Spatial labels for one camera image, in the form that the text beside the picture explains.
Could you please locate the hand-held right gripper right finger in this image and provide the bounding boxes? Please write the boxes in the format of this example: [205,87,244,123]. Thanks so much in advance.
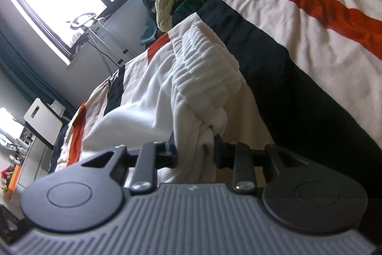
[212,136,302,191]

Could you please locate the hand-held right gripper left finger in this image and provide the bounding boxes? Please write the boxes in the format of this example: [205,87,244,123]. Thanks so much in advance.
[80,140,180,193]

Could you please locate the white sweatpants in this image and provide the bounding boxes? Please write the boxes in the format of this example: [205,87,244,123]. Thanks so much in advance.
[82,21,275,184]

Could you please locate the light blue cloth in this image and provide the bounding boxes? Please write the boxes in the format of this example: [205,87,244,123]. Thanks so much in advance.
[140,12,159,47]

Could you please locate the white black chair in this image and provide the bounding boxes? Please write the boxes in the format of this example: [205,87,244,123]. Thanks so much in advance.
[23,98,70,149]

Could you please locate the white dresser desk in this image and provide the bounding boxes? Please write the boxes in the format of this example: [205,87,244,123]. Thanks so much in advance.
[0,120,51,202]

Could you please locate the striped fleece blanket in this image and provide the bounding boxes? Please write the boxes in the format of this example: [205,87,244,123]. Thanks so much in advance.
[49,0,382,202]

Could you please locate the white garment steamer stand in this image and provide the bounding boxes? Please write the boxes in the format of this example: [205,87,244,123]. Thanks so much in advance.
[66,12,135,76]

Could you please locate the green cloth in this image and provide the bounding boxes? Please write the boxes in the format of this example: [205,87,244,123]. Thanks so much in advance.
[173,0,215,24]

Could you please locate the group of cosmetic bottles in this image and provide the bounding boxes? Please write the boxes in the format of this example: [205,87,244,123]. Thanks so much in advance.
[0,138,32,187]

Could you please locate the orange box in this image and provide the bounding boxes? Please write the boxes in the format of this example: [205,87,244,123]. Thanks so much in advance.
[9,165,23,199]

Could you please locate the wavy vanity mirror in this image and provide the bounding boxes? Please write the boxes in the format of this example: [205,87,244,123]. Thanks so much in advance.
[0,107,25,151]

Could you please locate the narrow blue curtain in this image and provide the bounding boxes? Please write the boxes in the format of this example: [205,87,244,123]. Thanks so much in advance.
[0,31,78,118]

